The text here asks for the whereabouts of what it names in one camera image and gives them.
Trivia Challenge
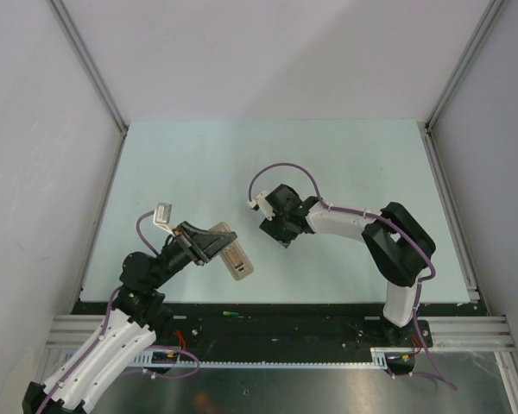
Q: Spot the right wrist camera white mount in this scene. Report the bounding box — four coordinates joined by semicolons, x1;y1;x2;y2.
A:
247;191;275;221

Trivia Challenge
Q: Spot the aluminium frame post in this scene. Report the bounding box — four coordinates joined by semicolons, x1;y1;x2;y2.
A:
424;0;509;134
47;0;128;137

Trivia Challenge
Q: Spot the right aluminium frame post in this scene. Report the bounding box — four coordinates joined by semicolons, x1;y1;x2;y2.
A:
424;0;509;134

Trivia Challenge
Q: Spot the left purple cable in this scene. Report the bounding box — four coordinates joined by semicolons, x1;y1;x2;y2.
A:
36;210;202;414

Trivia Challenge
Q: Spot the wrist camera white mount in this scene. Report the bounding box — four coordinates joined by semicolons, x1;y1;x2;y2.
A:
153;203;174;235
247;191;275;221

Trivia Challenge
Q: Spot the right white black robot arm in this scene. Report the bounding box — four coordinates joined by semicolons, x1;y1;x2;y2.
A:
248;184;436;346

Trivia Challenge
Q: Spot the white remote control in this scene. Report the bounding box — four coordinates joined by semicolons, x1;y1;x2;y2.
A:
218;241;254;281

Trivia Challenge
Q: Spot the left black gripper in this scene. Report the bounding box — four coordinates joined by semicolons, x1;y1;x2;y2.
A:
150;221;237;288

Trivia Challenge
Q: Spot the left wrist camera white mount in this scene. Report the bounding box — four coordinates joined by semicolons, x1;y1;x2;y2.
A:
153;203;174;235

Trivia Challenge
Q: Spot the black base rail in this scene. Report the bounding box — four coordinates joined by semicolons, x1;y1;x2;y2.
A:
71;301;487;363

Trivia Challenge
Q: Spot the grey slotted cable duct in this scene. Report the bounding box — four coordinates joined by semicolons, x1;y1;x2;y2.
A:
60;348;392;368

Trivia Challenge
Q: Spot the left aluminium frame post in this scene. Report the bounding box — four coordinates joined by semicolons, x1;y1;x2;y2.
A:
47;0;128;137

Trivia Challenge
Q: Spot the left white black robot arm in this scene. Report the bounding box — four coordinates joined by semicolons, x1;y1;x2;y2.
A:
22;222;237;413

